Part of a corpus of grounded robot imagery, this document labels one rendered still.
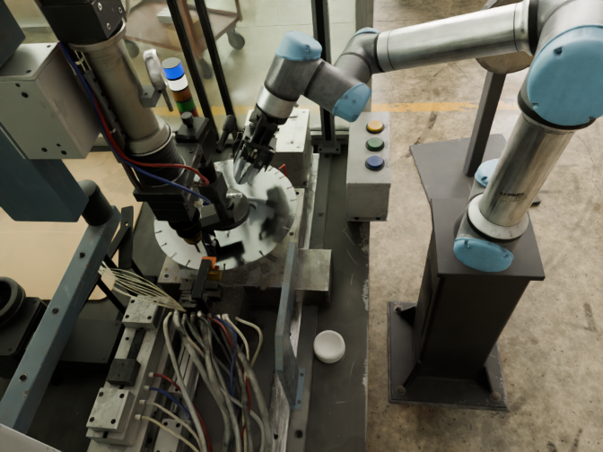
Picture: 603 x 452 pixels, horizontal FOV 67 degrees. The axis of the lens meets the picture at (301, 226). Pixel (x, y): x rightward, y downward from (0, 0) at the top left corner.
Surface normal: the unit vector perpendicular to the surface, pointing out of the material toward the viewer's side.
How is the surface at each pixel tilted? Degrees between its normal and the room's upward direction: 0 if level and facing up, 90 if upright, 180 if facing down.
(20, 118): 90
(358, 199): 90
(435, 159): 0
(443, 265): 0
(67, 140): 90
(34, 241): 0
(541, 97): 83
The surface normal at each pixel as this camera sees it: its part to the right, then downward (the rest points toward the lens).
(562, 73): -0.41, 0.66
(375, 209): -0.11, 0.79
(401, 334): -0.10, -0.62
